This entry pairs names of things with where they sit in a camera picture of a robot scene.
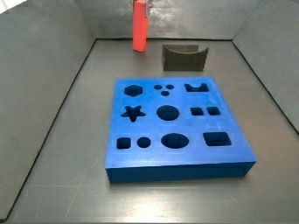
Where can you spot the blue shape sorting board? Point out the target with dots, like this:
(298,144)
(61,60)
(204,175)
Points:
(172,131)

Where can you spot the red rectangular block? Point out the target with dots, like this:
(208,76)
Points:
(140,23)

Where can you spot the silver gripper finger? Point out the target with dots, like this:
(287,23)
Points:
(148,7)

